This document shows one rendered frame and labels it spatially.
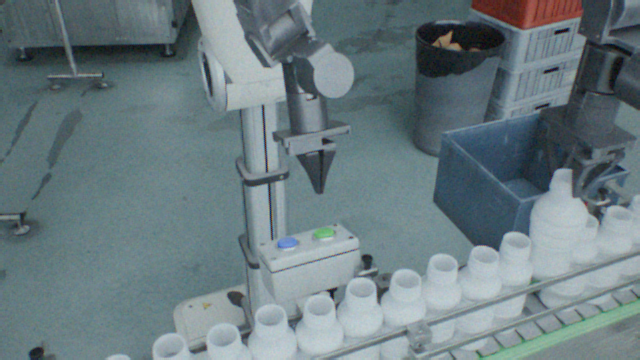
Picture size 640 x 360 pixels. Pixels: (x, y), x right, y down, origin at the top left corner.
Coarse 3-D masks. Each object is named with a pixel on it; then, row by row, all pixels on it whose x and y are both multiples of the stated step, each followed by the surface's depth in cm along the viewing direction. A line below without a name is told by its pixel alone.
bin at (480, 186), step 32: (480, 128) 148; (512, 128) 152; (544, 128) 153; (448, 160) 144; (480, 160) 154; (512, 160) 159; (544, 160) 155; (448, 192) 148; (480, 192) 134; (512, 192) 159; (544, 192) 158; (480, 224) 137; (512, 224) 125
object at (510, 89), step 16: (544, 64) 304; (560, 64) 311; (576, 64) 319; (496, 80) 309; (512, 80) 299; (528, 80) 305; (544, 80) 312; (560, 80) 319; (496, 96) 312; (512, 96) 305; (528, 96) 313; (544, 96) 319
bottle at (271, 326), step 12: (264, 312) 69; (276, 312) 69; (264, 324) 70; (276, 324) 72; (252, 336) 69; (264, 336) 67; (276, 336) 67; (288, 336) 69; (252, 348) 68; (264, 348) 67; (276, 348) 67; (288, 348) 68
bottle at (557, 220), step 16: (560, 176) 76; (560, 192) 74; (544, 208) 76; (560, 208) 74; (576, 208) 74; (544, 224) 76; (560, 224) 74; (576, 224) 74; (544, 240) 77; (560, 240) 76; (576, 240) 76; (544, 256) 78; (560, 256) 78; (544, 272) 80; (560, 272) 79
